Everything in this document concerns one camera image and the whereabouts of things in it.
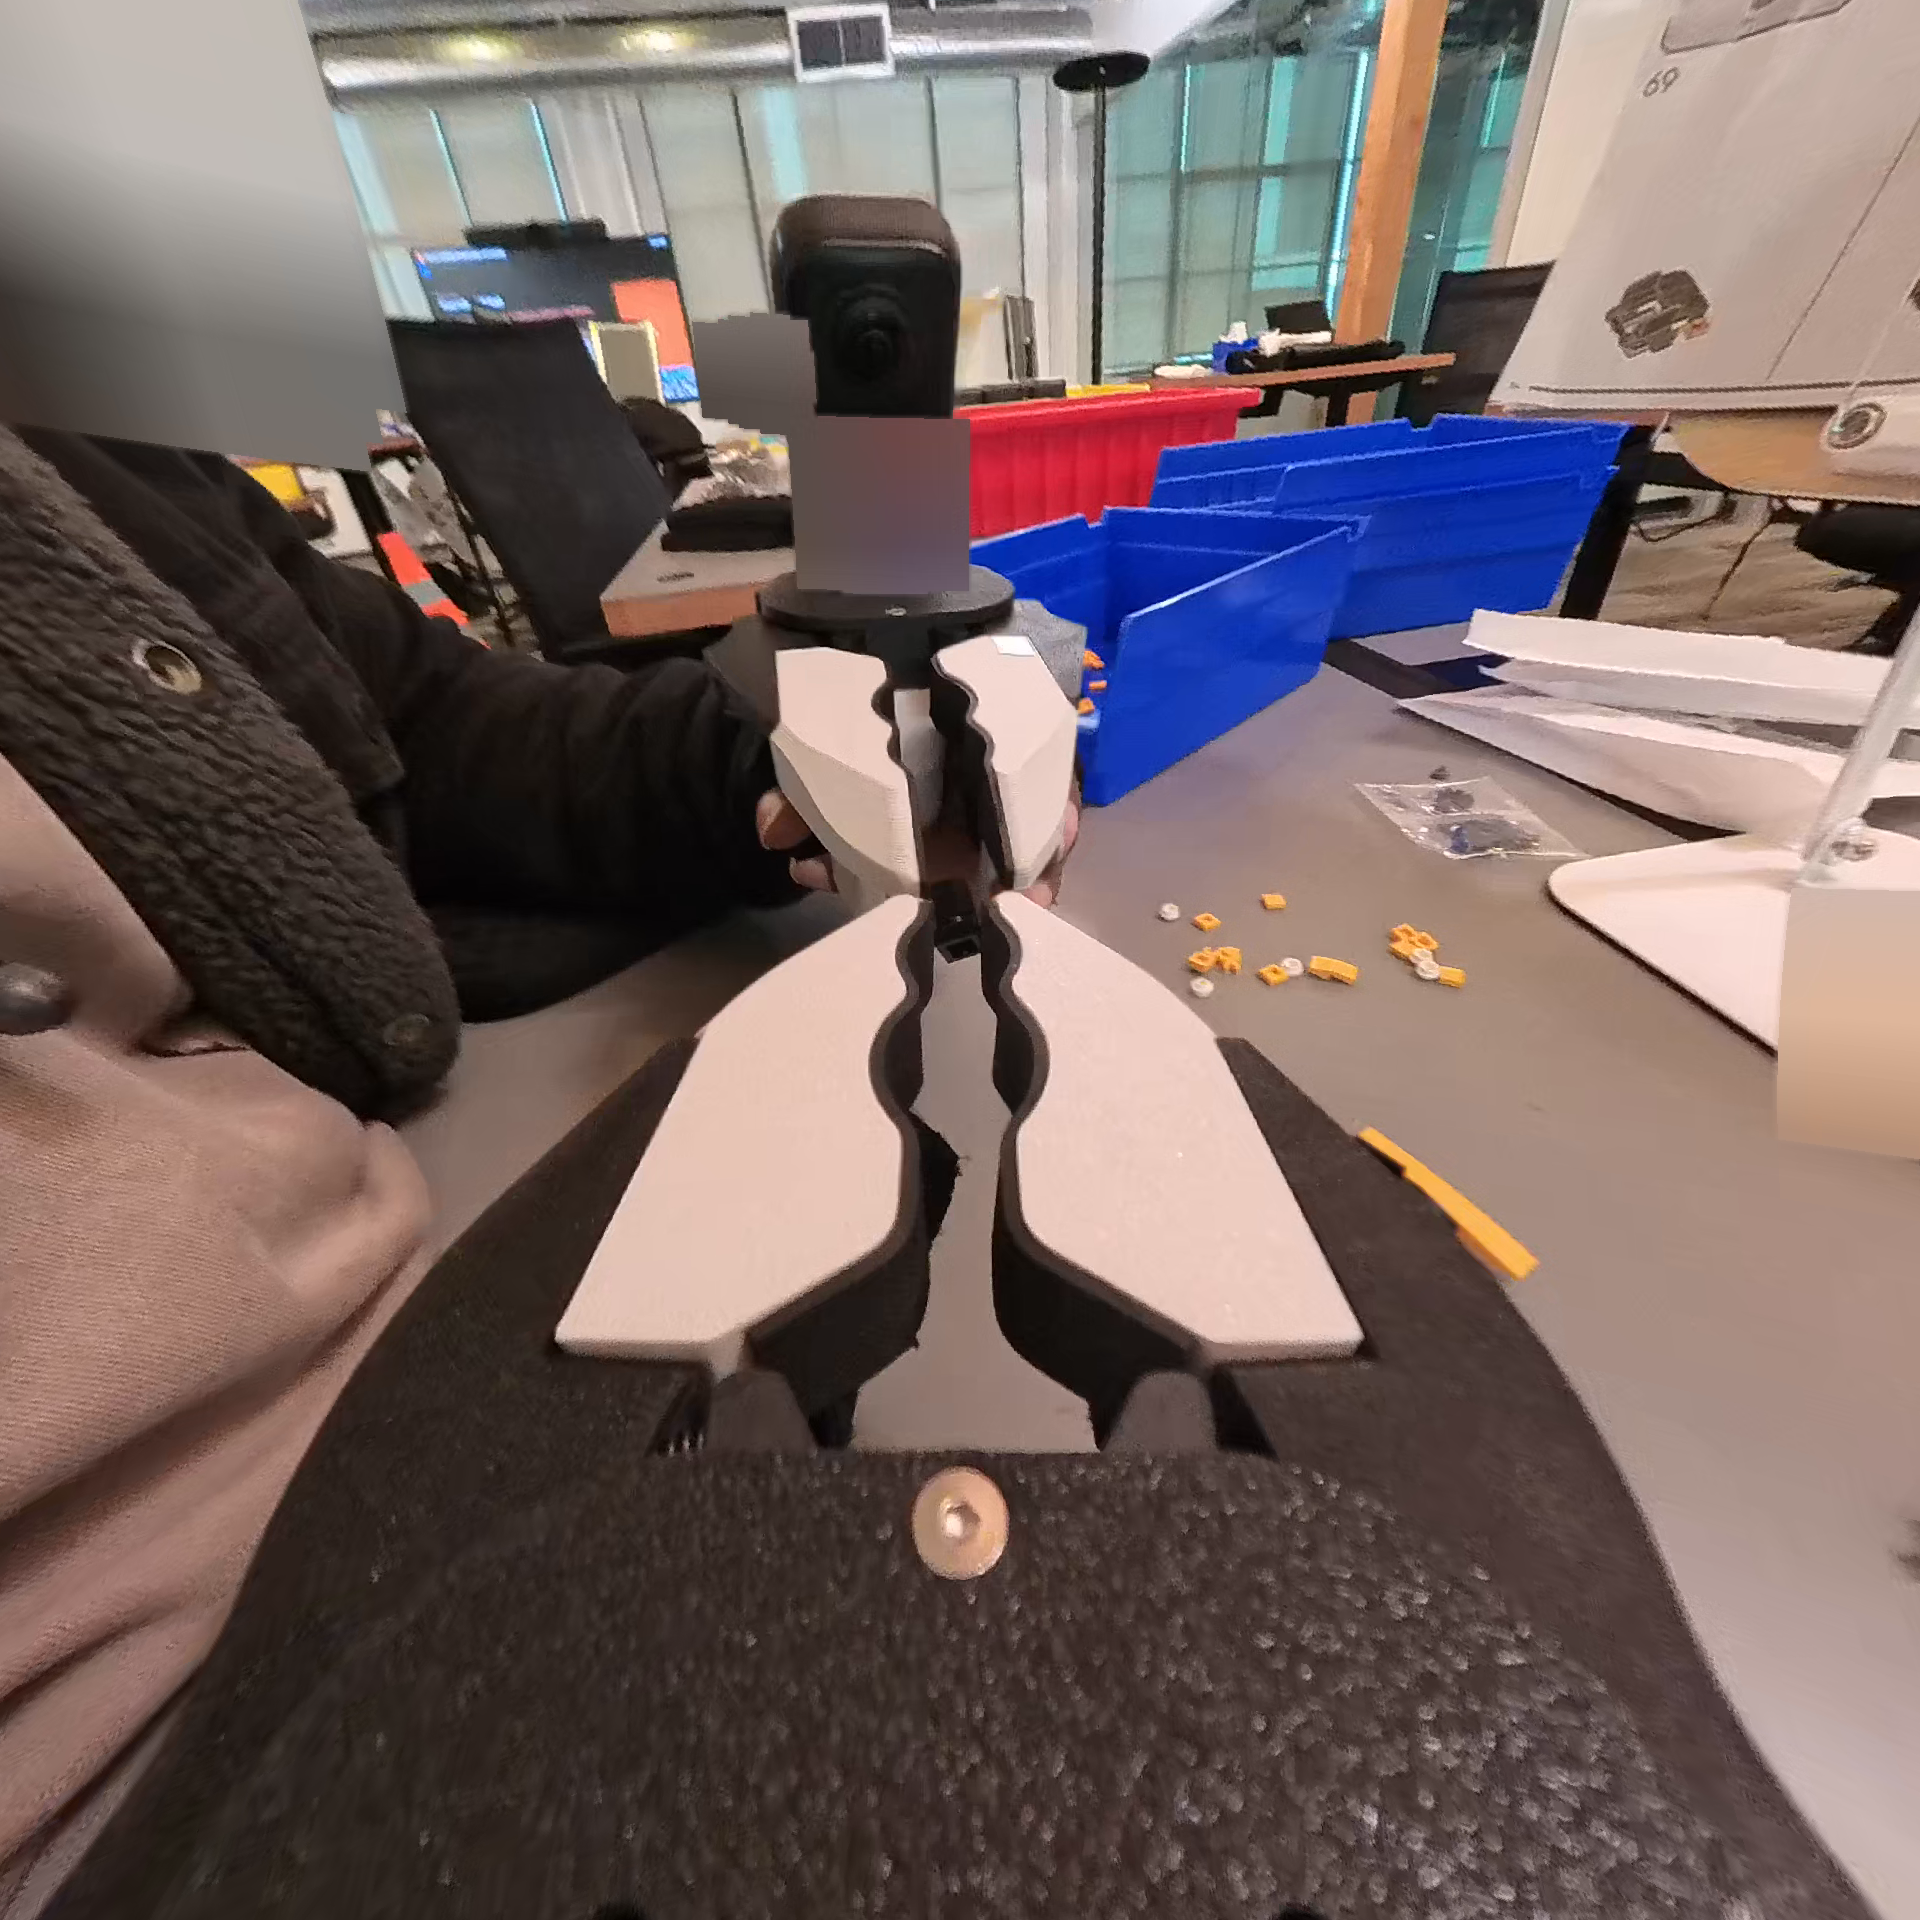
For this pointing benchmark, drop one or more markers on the small black lego brick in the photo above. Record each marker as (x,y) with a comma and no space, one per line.
(958,925)

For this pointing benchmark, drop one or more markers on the clear plastic parts bag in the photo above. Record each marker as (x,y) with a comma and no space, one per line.
(1464,823)

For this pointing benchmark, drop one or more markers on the black monitor bar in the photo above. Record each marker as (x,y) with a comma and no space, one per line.
(532,232)

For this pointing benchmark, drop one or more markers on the orange traffic cone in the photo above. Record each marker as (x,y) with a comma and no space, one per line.
(430,587)

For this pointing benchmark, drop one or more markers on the red plastic bin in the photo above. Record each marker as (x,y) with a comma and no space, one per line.
(1094,465)

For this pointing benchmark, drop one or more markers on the blue plastic bin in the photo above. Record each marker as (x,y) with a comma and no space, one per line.
(1501,439)
(1470,568)
(1198,661)

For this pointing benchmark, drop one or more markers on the ceiling air vent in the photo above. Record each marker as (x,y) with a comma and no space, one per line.
(839,39)

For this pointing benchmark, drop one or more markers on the yellow plastic bin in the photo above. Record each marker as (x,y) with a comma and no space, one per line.
(1125,391)

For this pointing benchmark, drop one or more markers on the wood-edged grey table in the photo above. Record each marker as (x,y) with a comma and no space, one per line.
(672,591)

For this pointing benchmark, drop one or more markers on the large display monitor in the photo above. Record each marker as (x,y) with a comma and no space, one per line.
(523,279)

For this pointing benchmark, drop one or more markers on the beige sweatshirt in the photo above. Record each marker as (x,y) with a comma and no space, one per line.
(150,1275)

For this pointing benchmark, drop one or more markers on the lego instruction booklet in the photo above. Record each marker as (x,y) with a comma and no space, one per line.
(1725,228)

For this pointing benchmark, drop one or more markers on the black mesh office chair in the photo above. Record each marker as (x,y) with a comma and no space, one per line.
(509,453)

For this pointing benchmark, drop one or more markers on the crumpled foil packets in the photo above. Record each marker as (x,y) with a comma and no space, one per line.
(743,465)

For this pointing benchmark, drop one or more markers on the heap of orange lego parts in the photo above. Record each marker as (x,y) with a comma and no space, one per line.
(1092,691)

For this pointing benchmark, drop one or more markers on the long wooden desk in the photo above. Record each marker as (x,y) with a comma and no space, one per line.
(1320,363)

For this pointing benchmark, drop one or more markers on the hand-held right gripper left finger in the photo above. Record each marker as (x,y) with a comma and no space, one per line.
(748,1171)

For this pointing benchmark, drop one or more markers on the black desk chair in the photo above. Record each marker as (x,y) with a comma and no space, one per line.
(1476,332)

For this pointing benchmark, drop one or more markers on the black floor lamp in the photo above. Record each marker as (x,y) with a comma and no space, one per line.
(1101,71)

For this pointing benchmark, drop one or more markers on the black fleece jacket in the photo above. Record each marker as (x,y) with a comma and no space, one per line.
(182,750)

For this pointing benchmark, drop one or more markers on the white papers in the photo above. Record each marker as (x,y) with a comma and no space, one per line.
(1649,661)

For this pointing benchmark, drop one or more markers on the wooden post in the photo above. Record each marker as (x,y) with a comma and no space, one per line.
(1389,182)

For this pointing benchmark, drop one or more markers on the person's left hand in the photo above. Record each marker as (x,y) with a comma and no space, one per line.
(784,828)

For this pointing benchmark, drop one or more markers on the small upright screen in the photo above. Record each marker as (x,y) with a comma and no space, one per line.
(629,361)

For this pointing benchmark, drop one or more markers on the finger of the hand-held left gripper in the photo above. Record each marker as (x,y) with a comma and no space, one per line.
(1027,750)
(832,750)

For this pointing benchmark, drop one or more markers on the orange black lego subassembly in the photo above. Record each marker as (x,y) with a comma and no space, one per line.
(1446,1200)

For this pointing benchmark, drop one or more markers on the scattered small lego pieces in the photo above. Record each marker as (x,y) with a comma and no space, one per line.
(1327,968)

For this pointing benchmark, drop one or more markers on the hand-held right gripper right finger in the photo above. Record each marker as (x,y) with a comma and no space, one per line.
(1169,1185)

